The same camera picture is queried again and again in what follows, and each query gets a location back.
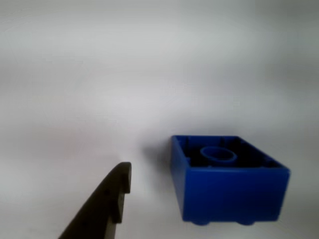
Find blue lego brick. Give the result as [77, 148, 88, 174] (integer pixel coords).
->
[170, 135, 291, 226]

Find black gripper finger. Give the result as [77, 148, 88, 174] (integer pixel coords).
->
[57, 161, 132, 239]

